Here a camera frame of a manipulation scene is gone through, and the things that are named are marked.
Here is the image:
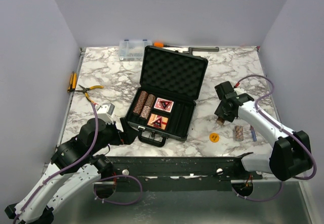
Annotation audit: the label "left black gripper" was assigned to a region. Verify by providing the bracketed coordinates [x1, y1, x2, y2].
[90, 117, 139, 155]

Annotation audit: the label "all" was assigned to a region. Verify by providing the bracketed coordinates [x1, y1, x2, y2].
[151, 117, 163, 128]
[160, 100, 171, 110]

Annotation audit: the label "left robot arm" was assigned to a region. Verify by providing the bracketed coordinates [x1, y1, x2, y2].
[5, 118, 138, 223]

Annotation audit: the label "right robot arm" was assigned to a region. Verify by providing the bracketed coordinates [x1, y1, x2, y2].
[215, 91, 314, 181]

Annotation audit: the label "front poker chip stack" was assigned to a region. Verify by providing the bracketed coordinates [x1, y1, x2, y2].
[140, 105, 151, 120]

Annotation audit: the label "orange playing card deck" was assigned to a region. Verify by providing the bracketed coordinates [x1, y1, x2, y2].
[147, 114, 169, 130]

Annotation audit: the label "yellow big blind button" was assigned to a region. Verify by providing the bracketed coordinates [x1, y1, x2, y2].
[209, 133, 220, 142]

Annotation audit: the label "blue marker pen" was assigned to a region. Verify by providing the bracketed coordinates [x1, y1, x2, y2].
[250, 126, 257, 142]

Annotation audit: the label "tall poker chip stack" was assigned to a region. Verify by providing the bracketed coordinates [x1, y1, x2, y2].
[133, 91, 148, 116]

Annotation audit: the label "middle poker chip stack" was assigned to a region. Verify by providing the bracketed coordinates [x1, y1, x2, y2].
[145, 94, 155, 107]

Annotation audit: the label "red playing card deck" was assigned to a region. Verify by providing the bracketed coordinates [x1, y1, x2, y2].
[154, 97, 174, 113]

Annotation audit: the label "black foam-lined carrying case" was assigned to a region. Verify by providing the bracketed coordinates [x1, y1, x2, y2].
[125, 46, 208, 147]

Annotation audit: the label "yellow black utility knife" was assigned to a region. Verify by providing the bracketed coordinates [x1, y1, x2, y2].
[67, 71, 77, 92]

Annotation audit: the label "clear plastic organizer box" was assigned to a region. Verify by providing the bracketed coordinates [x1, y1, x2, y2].
[118, 40, 152, 61]

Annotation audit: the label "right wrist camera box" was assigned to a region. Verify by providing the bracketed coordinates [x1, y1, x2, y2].
[215, 81, 237, 100]

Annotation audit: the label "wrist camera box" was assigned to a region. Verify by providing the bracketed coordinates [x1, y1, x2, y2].
[95, 102, 115, 125]
[215, 81, 237, 100]

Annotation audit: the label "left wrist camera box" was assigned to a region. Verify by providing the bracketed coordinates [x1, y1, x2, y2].
[95, 102, 115, 125]

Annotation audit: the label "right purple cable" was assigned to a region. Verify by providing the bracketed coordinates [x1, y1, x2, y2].
[231, 74, 317, 202]

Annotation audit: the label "yellow handled pliers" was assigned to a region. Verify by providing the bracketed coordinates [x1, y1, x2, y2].
[75, 85, 104, 105]

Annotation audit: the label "black metal base rail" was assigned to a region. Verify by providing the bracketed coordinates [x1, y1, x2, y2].
[101, 156, 262, 192]

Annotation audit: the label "grey metal t-handle bar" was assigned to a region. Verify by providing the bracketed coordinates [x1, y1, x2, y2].
[175, 47, 220, 56]

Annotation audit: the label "orange handled screwdriver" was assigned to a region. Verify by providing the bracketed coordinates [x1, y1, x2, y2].
[153, 42, 181, 48]

